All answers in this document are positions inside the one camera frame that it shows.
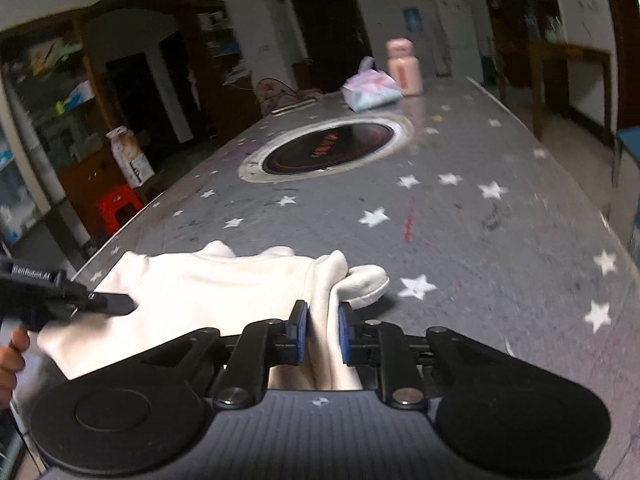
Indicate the pink insulated bottle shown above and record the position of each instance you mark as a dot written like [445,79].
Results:
[406,72]

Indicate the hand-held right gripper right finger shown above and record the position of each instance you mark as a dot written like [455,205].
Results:
[345,335]

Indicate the dotted children's play tent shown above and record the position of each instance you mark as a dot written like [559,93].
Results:
[272,92]

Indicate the blue water jug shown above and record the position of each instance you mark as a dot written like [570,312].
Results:
[412,19]

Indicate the white refrigerator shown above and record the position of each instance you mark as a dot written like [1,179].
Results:
[457,35]

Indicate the wooden shelf unit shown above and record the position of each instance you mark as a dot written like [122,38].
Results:
[220,60]
[50,110]

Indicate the silver bar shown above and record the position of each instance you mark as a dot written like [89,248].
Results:
[295,107]

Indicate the grey star print tablecloth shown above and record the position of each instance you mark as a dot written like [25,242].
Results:
[500,260]

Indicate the red plastic stool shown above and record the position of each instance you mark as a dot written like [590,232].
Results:
[117,205]

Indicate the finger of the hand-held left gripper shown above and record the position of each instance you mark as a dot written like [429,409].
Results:
[112,304]

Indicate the white tissue pack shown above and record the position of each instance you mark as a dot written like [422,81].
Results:
[370,90]

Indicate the dark wooden door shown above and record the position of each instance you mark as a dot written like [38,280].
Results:
[330,30]

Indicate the dark wooden side table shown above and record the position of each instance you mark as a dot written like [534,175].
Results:
[565,52]

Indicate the cardboard box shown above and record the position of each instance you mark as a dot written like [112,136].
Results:
[130,160]

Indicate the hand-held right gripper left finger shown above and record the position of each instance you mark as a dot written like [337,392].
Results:
[300,335]

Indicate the cream white garment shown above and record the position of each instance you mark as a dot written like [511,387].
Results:
[200,285]

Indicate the blue sofa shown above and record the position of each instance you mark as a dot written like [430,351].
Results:
[631,140]

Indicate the tall wooden display cabinet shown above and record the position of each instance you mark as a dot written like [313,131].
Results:
[520,10]

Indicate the round black induction cooktop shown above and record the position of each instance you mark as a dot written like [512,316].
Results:
[325,147]

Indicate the person's left hand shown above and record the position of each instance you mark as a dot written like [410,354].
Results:
[10,365]

